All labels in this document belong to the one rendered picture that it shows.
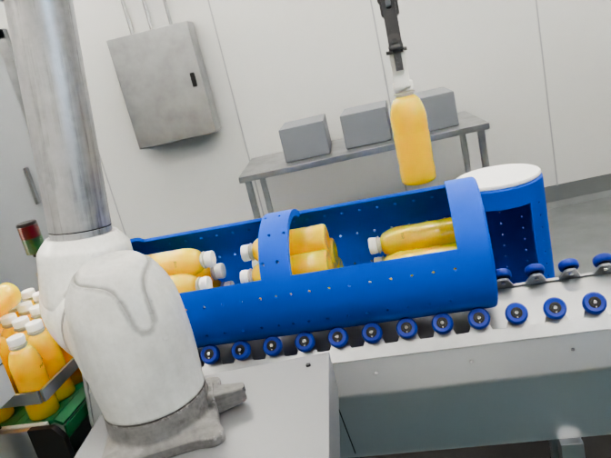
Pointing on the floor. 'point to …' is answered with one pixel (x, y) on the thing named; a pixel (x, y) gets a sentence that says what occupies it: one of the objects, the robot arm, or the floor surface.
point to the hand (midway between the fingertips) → (400, 71)
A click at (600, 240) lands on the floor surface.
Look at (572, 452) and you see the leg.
